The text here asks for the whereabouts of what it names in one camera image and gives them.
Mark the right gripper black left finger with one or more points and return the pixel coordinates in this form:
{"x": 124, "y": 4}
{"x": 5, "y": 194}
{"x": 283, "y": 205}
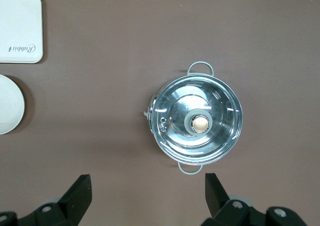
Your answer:
{"x": 75, "y": 201}

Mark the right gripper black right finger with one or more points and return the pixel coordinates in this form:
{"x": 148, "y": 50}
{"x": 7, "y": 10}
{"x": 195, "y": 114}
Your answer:
{"x": 220, "y": 206}

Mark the cream round plate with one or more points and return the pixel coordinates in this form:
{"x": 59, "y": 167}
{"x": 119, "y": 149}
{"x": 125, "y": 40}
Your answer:
{"x": 10, "y": 105}

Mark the steel electric cooking pot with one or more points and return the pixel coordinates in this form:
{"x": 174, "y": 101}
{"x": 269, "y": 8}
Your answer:
{"x": 190, "y": 172}

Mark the glass pot lid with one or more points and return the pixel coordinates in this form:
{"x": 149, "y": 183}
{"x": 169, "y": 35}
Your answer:
{"x": 212, "y": 140}

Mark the brown table cover mat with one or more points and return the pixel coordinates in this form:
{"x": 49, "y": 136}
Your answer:
{"x": 100, "y": 110}

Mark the cream rabbit print tray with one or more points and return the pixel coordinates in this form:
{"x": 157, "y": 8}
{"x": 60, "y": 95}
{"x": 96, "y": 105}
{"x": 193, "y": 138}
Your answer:
{"x": 20, "y": 23}

